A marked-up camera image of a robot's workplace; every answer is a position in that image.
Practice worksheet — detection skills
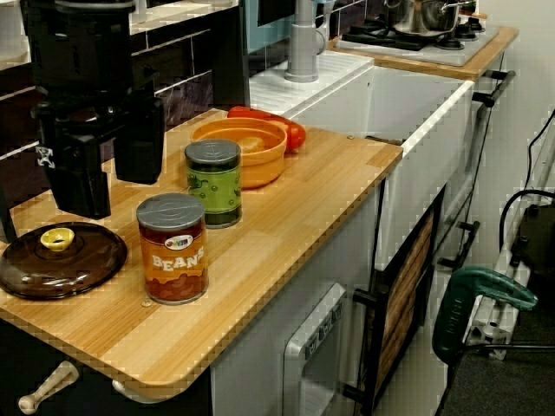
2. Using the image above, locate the grey dispenser panel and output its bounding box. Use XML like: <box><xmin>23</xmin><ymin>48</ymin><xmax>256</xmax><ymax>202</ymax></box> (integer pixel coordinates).
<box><xmin>284</xmin><ymin>283</ymin><xmax>348</xmax><ymax>416</ymax></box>

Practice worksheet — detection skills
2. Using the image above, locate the green peas can grey lid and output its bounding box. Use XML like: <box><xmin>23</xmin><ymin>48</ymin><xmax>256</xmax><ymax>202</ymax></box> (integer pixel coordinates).
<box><xmin>184</xmin><ymin>139</ymin><xmax>243</xmax><ymax>230</ymax></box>

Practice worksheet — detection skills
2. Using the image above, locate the white toy kitchen cabinet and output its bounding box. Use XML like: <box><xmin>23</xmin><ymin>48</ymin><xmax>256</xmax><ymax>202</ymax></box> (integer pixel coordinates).
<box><xmin>210</xmin><ymin>49</ymin><xmax>517</xmax><ymax>416</ymax></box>

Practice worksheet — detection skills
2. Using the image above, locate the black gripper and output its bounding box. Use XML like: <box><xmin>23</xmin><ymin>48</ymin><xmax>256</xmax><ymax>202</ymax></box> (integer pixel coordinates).
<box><xmin>21</xmin><ymin>0</ymin><xmax>167</xmax><ymax>219</ymax></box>

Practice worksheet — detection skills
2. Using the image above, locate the cream peg handle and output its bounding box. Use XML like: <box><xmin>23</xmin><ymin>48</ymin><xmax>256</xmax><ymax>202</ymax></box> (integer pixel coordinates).
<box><xmin>111</xmin><ymin>379</ymin><xmax>170</xmax><ymax>404</ymax></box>
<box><xmin>16</xmin><ymin>361</ymin><xmax>80</xmax><ymax>415</ymax></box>

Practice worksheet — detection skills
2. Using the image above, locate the black device box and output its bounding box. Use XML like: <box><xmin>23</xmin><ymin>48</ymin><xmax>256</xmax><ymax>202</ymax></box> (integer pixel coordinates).
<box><xmin>509</xmin><ymin>203</ymin><xmax>555</xmax><ymax>283</ymax></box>

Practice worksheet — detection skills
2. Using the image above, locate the black framed wooden door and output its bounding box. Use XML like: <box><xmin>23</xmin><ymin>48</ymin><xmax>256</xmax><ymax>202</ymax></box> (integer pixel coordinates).
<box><xmin>353</xmin><ymin>185</ymin><xmax>447</xmax><ymax>411</ymax></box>

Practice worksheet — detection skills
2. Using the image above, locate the black drawer handle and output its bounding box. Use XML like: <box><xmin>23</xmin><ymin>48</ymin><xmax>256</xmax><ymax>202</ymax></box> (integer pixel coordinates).
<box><xmin>437</xmin><ymin>220</ymin><xmax>480</xmax><ymax>268</ymax></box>

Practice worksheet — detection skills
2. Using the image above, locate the black oven handle bar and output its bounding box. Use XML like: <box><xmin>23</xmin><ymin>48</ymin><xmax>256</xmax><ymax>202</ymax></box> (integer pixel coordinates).
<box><xmin>472</xmin><ymin>68</ymin><xmax>517</xmax><ymax>107</ymax></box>

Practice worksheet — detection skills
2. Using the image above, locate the orange beans can grey lid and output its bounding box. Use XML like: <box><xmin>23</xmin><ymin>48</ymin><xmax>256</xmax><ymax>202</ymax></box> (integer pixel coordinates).
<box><xmin>135</xmin><ymin>192</ymin><xmax>209</xmax><ymax>306</ymax></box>

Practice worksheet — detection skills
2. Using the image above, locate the red toy sausage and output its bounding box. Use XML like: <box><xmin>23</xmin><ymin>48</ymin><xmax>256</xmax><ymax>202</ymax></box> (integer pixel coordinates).
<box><xmin>227</xmin><ymin>106</ymin><xmax>307</xmax><ymax>151</ymax></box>

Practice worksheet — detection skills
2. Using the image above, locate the dark grey upright post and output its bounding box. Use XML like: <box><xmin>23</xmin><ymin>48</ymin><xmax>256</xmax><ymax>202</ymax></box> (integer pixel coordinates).
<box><xmin>212</xmin><ymin>0</ymin><xmax>252</xmax><ymax>109</ymax></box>

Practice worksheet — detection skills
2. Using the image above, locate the grey toy stove top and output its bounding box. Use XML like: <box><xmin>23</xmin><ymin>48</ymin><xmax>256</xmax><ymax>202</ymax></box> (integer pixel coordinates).
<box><xmin>333</xmin><ymin>16</ymin><xmax>500</xmax><ymax>66</ymax></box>

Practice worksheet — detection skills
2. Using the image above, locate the aluminium frame rail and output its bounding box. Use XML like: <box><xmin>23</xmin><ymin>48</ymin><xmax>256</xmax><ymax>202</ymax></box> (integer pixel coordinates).
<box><xmin>461</xmin><ymin>142</ymin><xmax>555</xmax><ymax>361</ymax></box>

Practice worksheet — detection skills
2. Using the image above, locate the brown transparent lid yellow knob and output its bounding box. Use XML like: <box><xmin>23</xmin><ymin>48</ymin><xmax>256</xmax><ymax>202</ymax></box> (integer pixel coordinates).
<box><xmin>0</xmin><ymin>221</ymin><xmax>129</xmax><ymax>301</ymax></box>

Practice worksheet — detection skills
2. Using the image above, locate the steel cooking pot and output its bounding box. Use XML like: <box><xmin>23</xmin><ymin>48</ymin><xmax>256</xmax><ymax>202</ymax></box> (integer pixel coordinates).
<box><xmin>383</xmin><ymin>0</ymin><xmax>478</xmax><ymax>36</ymax></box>

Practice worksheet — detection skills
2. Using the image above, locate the black cable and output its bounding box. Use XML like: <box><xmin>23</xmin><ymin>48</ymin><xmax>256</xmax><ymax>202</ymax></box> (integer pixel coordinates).
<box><xmin>498</xmin><ymin>188</ymin><xmax>555</xmax><ymax>261</ymax></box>
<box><xmin>526</xmin><ymin>107</ymin><xmax>555</xmax><ymax>192</ymax></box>

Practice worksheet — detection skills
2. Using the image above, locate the grey toy faucet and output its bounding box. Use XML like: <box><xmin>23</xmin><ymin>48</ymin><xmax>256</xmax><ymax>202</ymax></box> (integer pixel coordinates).
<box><xmin>284</xmin><ymin>0</ymin><xmax>326</xmax><ymax>83</ymax></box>

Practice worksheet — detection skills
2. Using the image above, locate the orange toy pot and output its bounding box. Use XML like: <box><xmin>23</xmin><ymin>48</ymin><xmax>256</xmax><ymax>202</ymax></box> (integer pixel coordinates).
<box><xmin>191</xmin><ymin>117</ymin><xmax>290</xmax><ymax>191</ymax></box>

